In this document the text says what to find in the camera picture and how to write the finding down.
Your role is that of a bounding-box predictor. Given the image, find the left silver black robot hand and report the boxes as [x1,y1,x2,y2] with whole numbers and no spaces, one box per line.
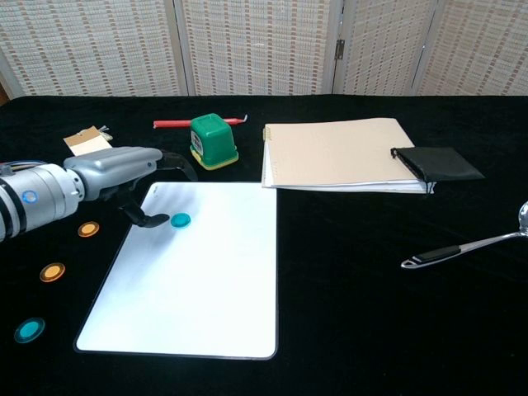
[64,146,199,229]

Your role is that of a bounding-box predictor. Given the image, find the black tablecloth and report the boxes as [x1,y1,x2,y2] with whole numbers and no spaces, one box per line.
[0,93,528,396]

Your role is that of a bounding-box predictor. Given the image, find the white rectangular board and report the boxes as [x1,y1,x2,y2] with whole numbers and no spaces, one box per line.
[73,181,280,361]

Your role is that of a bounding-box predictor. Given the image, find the black drawstring pouch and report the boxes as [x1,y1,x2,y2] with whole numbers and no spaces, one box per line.
[389,146,486,185]

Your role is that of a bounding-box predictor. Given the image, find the brown white paper tag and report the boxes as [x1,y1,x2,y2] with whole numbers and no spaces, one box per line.
[62,125,115,157]

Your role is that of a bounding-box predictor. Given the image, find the steel ladle black handle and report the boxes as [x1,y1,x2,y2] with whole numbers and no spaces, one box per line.
[399,200,528,271]

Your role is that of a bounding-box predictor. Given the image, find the red pen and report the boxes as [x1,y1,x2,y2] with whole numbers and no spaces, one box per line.
[153,114,248,130]

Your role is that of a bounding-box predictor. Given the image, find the beige spiral notebook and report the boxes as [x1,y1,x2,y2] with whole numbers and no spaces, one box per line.
[261,117,437,195]

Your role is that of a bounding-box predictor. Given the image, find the green plastic box yellow base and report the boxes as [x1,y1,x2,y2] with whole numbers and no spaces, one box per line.
[189,113,240,172]

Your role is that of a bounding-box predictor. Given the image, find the woven folding screen panel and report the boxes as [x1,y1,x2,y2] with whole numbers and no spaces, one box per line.
[412,0,528,97]
[172,0,344,97]
[0,0,191,98]
[332,0,439,97]

